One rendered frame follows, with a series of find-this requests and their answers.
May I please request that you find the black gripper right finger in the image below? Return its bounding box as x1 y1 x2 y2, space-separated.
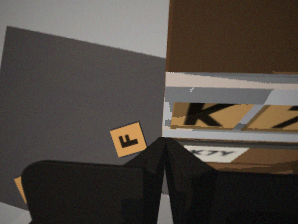
165 137 298 224

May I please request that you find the white paper label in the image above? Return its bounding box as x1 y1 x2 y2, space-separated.
184 146 249 163

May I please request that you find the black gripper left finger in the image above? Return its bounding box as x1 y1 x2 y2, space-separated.
21 137 166 224

